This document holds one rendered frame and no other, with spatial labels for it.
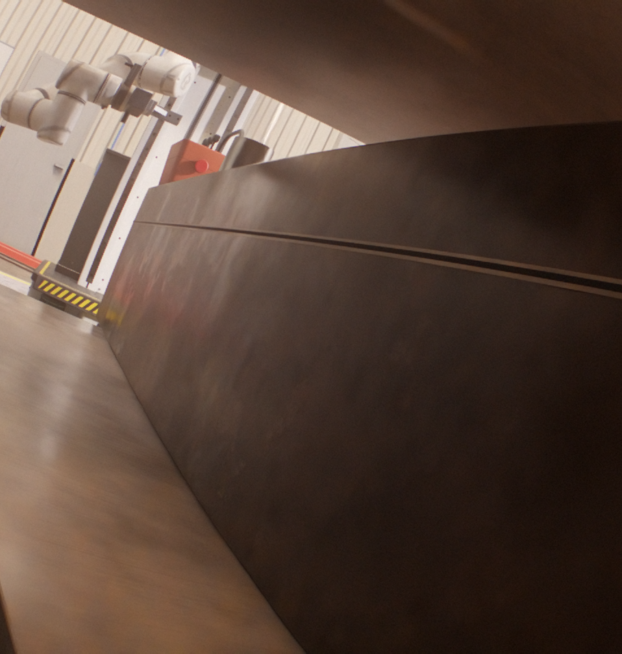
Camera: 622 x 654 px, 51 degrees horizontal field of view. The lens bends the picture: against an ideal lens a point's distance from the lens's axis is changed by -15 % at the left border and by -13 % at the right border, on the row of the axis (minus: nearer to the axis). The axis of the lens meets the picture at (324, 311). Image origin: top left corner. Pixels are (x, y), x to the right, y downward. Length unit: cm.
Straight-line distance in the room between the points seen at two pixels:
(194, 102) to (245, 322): 206
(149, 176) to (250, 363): 205
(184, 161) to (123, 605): 143
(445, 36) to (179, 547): 58
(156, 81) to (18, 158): 583
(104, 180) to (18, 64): 529
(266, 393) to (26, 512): 26
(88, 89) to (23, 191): 628
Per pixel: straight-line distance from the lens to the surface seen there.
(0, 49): 738
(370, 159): 65
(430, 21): 78
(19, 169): 796
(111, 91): 174
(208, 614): 47
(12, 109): 181
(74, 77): 175
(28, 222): 807
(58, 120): 173
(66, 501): 56
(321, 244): 65
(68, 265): 280
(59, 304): 242
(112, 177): 281
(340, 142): 1015
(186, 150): 175
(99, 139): 833
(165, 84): 218
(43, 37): 809
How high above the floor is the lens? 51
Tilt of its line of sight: 1 degrees up
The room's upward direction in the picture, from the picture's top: 23 degrees clockwise
